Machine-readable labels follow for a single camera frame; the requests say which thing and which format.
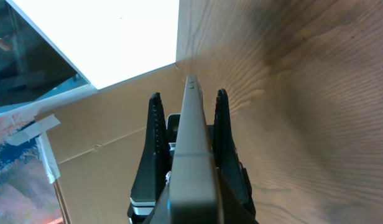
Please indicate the brown cardboard sheet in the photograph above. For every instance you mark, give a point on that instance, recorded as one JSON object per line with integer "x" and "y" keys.
{"x": 99, "y": 141}

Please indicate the colourful painted poster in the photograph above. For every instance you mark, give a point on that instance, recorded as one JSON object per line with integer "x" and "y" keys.
{"x": 27, "y": 172}

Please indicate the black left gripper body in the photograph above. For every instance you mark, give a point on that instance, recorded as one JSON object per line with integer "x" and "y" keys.
{"x": 233, "y": 210}

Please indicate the dark window pane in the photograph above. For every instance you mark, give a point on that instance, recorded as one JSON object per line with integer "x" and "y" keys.
{"x": 30, "y": 68}

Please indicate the rose gold Galaxy smartphone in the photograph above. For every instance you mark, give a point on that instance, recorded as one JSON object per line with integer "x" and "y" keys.
{"x": 194, "y": 195}

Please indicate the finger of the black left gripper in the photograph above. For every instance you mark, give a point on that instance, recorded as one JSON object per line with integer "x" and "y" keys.
{"x": 226, "y": 157}
{"x": 155, "y": 161}

